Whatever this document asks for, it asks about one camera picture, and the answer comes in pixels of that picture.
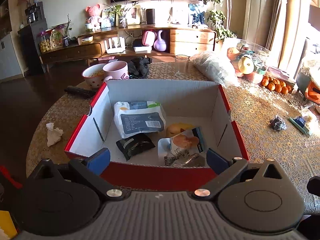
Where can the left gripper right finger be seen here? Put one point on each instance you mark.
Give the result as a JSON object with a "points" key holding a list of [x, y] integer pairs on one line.
{"points": [[228, 172]]}

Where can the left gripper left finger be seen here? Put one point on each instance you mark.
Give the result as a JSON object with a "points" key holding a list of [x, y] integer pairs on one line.
{"points": [[87, 171]]}

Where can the white snack bag orange picture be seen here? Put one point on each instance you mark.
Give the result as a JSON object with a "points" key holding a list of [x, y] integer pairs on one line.
{"points": [[183, 150]]}

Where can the white grey wipes pack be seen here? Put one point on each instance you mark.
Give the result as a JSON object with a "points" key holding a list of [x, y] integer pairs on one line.
{"points": [[136, 117]]}

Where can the teal toothbrush case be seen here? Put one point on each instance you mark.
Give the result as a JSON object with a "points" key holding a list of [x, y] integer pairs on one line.
{"points": [[300, 124]]}

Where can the black snack packet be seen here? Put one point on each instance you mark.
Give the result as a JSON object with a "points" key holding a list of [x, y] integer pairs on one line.
{"points": [[134, 145]]}

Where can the crumpled white tissue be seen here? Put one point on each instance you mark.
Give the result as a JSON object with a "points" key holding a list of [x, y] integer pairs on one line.
{"points": [[54, 134]]}

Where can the yellow plush toy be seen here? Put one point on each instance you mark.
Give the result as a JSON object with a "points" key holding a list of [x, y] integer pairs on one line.
{"points": [[177, 128]]}

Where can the crumpled grey wrapper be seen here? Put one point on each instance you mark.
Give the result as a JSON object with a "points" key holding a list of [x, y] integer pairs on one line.
{"points": [[278, 123]]}

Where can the red white cardboard box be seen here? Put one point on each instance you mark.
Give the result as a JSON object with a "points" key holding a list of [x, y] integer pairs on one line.
{"points": [[200, 103]]}

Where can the black remote at table edge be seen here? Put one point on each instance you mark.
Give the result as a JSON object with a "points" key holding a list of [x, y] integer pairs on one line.
{"points": [[81, 92]]}

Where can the white red-rimmed dotted bowl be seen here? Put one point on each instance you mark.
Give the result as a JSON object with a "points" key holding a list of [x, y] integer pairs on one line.
{"points": [[94, 76]]}

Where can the pile of oranges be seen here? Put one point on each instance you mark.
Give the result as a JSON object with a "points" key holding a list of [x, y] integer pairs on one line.
{"points": [[276, 85]]}

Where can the pink love mug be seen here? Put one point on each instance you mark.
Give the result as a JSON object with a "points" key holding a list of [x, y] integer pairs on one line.
{"points": [[117, 70]]}

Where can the clear plastic bag grey contents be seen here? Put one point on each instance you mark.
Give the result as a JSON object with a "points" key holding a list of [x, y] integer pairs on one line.
{"points": [[216, 67]]}

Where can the clear fruit bowl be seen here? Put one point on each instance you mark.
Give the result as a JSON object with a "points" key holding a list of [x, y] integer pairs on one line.
{"points": [[250, 60]]}

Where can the black cloth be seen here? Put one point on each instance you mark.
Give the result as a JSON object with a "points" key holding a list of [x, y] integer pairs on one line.
{"points": [[138, 67]]}

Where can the orange grey appliance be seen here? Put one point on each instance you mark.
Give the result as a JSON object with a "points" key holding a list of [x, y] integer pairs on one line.
{"points": [[308, 83]]}

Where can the clear glass cup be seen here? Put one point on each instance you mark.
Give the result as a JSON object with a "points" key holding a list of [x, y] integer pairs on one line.
{"points": [[181, 65]]}

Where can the white router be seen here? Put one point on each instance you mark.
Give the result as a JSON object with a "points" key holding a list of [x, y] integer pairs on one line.
{"points": [[114, 45]]}

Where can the jar of snacks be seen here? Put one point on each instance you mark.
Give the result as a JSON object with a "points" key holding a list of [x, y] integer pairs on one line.
{"points": [[43, 40]]}

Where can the wooden tv cabinet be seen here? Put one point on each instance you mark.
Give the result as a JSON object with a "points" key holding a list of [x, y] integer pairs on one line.
{"points": [[180, 39]]}

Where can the purple vase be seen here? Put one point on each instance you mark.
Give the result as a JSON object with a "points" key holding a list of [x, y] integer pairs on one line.
{"points": [[160, 44]]}

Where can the pink case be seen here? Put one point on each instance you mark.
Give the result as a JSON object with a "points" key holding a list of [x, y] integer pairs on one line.
{"points": [[148, 38]]}

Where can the black cabinet with coffee machine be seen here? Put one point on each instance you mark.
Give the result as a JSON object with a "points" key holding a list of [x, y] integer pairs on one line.
{"points": [[36, 23]]}

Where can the pink plush bear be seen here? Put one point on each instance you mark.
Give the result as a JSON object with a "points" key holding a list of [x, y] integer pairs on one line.
{"points": [[94, 18]]}

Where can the green leafy tree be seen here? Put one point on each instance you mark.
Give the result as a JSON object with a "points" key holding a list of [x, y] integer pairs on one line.
{"points": [[219, 18]]}

